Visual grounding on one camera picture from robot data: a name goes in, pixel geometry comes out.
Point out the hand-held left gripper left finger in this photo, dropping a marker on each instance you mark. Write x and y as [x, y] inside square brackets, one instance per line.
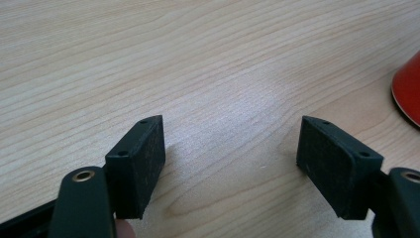
[137, 172]

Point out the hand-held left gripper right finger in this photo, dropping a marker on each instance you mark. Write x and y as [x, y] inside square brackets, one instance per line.
[333, 168]

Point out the red cup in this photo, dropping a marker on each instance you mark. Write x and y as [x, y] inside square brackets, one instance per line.
[408, 90]

